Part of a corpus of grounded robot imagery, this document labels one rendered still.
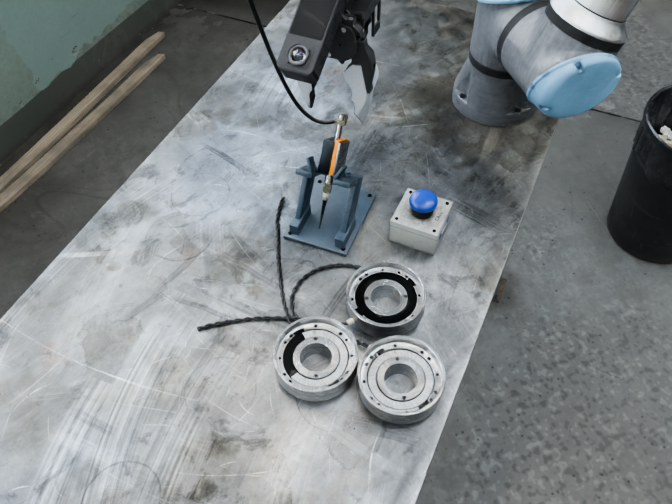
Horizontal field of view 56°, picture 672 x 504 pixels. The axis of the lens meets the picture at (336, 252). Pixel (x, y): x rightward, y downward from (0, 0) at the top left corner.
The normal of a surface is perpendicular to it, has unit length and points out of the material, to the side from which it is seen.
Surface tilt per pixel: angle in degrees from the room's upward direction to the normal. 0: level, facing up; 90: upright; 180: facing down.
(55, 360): 0
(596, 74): 97
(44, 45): 90
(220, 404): 0
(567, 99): 97
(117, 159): 0
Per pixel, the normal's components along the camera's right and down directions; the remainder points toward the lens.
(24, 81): 0.91, 0.32
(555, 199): -0.03, -0.61
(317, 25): -0.23, -0.15
